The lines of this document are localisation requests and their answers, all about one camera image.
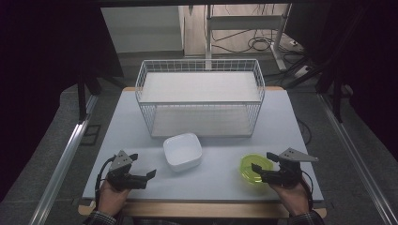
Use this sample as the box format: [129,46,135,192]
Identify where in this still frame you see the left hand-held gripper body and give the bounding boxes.
[106,150,148,192]

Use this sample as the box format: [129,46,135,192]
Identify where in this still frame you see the person's left hand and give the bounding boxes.
[97,179,131,218]

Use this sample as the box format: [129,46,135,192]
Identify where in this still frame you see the black metal stand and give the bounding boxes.
[76,71,126,124]
[284,62,345,124]

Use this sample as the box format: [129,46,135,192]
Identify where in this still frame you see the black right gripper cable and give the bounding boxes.
[299,174,314,211]

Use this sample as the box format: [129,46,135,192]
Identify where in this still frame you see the black floor cables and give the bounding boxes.
[210,29,301,54]

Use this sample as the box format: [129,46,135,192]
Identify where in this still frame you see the white wire shelf rack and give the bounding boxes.
[134,58,267,139]

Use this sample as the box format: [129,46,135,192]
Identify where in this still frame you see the light grey table board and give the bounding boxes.
[82,86,325,203]

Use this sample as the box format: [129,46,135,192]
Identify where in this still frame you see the translucent green bowl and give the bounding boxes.
[239,153,276,186]

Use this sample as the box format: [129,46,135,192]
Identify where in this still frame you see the white power strip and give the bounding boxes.
[294,65,312,78]

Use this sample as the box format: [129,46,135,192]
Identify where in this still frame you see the thin black cable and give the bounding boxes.
[297,118,314,146]

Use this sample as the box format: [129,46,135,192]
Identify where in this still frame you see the white cabinet panel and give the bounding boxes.
[100,6,184,54]

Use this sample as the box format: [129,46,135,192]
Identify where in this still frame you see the metal floor rail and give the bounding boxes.
[29,95,99,225]
[317,93,398,225]

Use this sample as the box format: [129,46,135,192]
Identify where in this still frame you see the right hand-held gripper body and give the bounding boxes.
[261,147,319,188]

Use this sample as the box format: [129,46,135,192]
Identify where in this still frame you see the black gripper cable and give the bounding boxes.
[94,155,116,207]
[299,174,314,211]

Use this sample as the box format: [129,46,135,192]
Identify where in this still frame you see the white desk frame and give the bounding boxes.
[205,3,292,72]

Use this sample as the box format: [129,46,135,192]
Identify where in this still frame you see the white square bowl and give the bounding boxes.
[162,132,204,173]

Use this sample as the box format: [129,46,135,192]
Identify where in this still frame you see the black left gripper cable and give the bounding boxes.
[94,155,116,207]

